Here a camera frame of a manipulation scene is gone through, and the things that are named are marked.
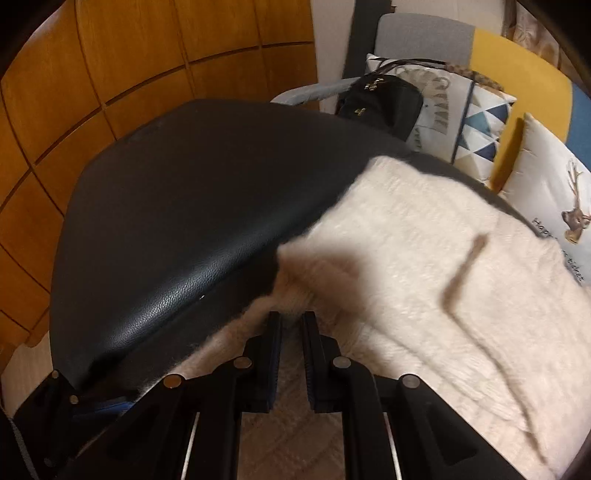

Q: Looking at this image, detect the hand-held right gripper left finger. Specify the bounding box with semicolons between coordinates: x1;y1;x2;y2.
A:
60;311;283;480

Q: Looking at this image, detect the black upright board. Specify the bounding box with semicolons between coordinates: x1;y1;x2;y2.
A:
344;0;393;84

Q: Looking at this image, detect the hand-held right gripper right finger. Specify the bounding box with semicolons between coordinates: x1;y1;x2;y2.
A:
300;311;527;480

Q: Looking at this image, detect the triangle pattern cushion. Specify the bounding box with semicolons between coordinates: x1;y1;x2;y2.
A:
365;53;518;185

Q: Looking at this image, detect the grey yellow blue sofa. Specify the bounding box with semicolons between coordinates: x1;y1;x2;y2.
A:
270;14;591;195

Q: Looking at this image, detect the black handbag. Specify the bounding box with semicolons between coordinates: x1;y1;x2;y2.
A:
337;58;462;141

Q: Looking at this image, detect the white deer print cushion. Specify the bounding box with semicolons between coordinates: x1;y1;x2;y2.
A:
501;113;591;287

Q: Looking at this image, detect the wooden panelled wardrobe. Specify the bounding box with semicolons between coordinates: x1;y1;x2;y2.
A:
0;0;319;352

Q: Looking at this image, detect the cream knit sweater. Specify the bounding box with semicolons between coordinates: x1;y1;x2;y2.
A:
81;156;591;480

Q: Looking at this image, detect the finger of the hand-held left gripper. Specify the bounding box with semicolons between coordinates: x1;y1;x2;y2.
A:
14;369;136;467

